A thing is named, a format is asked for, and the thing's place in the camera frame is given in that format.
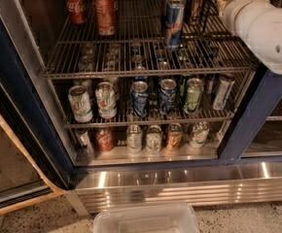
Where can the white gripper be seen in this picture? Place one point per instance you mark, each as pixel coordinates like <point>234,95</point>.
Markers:
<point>234,7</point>

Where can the orange soda can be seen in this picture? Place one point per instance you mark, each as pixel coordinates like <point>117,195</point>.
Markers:
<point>194,11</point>

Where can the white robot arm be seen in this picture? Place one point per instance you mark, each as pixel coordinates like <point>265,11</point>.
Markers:
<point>259,25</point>

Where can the blue red bull can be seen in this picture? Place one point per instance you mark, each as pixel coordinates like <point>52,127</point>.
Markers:
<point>175,10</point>

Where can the silver slim can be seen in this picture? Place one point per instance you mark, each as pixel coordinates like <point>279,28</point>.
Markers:
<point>222,91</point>

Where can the green soda can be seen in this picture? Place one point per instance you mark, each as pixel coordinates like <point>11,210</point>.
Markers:
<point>193,94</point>

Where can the blue pepsi can right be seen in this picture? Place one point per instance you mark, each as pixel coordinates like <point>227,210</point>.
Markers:
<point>167,95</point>

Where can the blue pepsi can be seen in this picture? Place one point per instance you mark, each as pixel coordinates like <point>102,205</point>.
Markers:
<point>167,95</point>
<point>139,98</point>

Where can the white can bottom right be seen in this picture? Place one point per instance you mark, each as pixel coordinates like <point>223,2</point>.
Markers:
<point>199,134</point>

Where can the blue pepsi can left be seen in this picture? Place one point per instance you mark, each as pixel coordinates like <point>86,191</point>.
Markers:
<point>139,98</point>

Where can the stainless steel commercial fridge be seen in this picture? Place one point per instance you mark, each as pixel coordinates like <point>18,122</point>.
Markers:
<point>240,162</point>

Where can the orange can bottom shelf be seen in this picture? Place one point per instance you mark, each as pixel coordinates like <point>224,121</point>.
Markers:
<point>174,135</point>

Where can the red front soda can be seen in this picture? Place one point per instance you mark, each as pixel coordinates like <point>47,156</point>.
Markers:
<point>104,17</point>

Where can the white green can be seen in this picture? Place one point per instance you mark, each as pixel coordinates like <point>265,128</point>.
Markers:
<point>80,104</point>
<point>134,138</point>
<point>105,99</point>
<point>153,139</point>

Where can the red coca-cola can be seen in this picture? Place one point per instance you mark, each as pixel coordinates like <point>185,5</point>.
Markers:
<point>77,10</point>

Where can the white green can left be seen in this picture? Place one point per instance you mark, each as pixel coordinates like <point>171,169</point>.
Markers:
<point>80,104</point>

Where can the red can bottom shelf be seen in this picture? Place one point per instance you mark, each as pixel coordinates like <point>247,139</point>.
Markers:
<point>104,138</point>

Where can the silver can bottom left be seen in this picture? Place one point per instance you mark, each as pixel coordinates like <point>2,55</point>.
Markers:
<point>84,139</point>

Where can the open glass fridge door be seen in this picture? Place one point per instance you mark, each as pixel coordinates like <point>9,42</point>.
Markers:
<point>23,180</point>

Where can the clear plastic bin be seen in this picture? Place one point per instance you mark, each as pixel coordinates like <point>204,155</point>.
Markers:
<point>167,218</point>

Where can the top wire shelf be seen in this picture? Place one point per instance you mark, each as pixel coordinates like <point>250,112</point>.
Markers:
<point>137,47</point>

